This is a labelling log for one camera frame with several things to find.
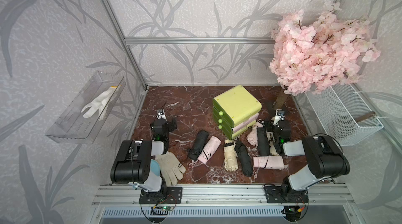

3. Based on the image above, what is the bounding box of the black umbrella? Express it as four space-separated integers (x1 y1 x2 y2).
187 130 209 161
234 138 253 177
256 127 270 157

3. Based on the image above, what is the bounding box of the green drawer cabinet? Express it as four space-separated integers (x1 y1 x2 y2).
213 85 262 140

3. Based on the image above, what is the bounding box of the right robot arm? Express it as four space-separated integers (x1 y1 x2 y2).
263 120 350 204

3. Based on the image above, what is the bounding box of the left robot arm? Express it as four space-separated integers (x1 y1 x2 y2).
110 118 177 193

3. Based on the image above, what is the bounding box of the cream umbrella right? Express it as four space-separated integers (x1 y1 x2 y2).
266 131 279 156

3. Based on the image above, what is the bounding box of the cream umbrella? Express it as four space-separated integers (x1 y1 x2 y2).
266 131 279 156
224 140 238 172

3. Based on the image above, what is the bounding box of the pink umbrella by cabinet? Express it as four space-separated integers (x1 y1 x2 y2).
247 122 263 146

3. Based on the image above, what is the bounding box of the pink umbrella front right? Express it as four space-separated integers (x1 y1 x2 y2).
253 156 285 170

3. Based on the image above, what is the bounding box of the pink umbrella left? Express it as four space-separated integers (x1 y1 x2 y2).
188 136 221 169

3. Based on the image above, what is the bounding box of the cream umbrella centre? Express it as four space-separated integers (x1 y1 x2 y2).
224 140 238 172

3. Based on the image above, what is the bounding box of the blue dustpan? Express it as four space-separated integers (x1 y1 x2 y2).
150 159 161 176

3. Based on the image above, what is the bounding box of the white work glove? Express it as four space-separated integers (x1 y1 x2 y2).
155 152 186 187

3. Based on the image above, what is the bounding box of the white glove on shelf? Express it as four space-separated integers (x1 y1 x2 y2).
81 86 118 121

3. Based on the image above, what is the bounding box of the pink cherry blossom tree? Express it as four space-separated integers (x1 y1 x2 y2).
270 2 381 96

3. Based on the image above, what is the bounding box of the brush in basket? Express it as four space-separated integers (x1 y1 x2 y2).
327 111 376 137

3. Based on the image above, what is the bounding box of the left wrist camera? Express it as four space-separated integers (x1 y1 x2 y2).
156 108 166 120

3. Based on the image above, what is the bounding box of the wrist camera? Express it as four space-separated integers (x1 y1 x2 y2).
273 109 285 126
156 108 166 120

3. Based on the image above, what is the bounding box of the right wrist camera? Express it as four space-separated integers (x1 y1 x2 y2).
273 109 285 126

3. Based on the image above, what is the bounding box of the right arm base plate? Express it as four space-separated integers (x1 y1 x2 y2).
263 184 309 204

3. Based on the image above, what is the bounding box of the white wire basket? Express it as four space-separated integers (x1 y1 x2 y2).
306 84 383 146

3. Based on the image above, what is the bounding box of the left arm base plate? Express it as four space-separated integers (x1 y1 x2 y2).
139 186 183 205

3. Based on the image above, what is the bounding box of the clear acrylic wall shelf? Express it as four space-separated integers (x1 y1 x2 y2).
46 71 126 144

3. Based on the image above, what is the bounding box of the aluminium front rail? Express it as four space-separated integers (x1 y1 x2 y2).
91 183 356 207

